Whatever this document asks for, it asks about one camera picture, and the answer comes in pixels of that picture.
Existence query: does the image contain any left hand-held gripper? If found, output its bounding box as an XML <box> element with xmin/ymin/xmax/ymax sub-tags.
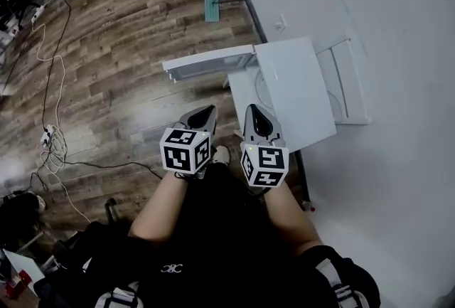
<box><xmin>159</xmin><ymin>105</ymin><xmax>218</xmax><ymax>180</ymax></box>

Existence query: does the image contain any person's right forearm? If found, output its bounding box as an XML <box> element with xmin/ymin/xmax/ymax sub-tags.
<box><xmin>264</xmin><ymin>185</ymin><xmax>324</xmax><ymax>258</ymax></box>

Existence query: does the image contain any long black cable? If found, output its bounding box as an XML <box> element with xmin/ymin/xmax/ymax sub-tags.
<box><xmin>41</xmin><ymin>0</ymin><xmax>73</xmax><ymax>130</ymax></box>

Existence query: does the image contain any person's black clothing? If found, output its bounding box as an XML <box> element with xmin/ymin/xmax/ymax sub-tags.
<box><xmin>35</xmin><ymin>160</ymin><xmax>381</xmax><ymax>308</ymax></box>

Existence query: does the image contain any white metal frame rack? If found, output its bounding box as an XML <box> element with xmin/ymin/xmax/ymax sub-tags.
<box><xmin>316</xmin><ymin>38</ymin><xmax>373</xmax><ymax>126</ymax></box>

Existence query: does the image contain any person's left forearm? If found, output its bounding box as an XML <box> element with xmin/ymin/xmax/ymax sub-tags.
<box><xmin>128</xmin><ymin>171</ymin><xmax>190</xmax><ymax>248</ymax></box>

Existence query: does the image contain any black rolling chair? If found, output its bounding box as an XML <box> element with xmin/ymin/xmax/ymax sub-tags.
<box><xmin>53</xmin><ymin>197</ymin><xmax>119</xmax><ymax>265</ymax></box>

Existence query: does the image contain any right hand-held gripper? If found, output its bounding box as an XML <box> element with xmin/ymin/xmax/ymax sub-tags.
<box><xmin>240</xmin><ymin>103</ymin><xmax>289</xmax><ymax>189</ymax></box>

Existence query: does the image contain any glass turntable plate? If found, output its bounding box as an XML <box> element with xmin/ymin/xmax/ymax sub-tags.
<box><xmin>255</xmin><ymin>66</ymin><xmax>276</xmax><ymax>112</ymax></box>

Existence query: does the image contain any white board panel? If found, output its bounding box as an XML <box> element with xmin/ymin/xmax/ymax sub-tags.
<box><xmin>2</xmin><ymin>248</ymin><xmax>46</xmax><ymax>294</ymax></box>

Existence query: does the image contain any long white cable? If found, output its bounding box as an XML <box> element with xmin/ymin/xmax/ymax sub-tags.
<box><xmin>33</xmin><ymin>21</ymin><xmax>68</xmax><ymax>129</ymax></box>

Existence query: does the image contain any white power strip with cables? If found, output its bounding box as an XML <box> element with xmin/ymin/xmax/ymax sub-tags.
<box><xmin>38</xmin><ymin>128</ymin><xmax>69</xmax><ymax>174</ymax></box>

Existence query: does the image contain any person's white shoe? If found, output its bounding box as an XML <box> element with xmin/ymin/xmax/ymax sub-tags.
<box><xmin>213</xmin><ymin>145</ymin><xmax>232</xmax><ymax>166</ymax></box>

